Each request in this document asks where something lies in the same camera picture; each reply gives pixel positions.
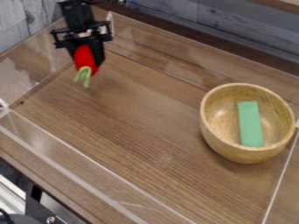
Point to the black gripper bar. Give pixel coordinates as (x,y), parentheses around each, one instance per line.
(67,37)

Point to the red plush strawberry toy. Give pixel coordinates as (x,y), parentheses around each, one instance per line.
(85,65)

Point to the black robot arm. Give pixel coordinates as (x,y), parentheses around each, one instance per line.
(77,16)

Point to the green rectangular block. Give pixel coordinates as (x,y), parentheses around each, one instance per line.
(249,124)

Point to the wooden bowl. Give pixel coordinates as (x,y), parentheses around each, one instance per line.
(219,128)

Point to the clear acrylic corner bracket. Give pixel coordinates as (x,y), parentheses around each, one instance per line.
(109,28)

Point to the clear acrylic tray wall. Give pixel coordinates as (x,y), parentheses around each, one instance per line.
(115,148)

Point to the black metal table frame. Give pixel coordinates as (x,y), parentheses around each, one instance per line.
(34,209)

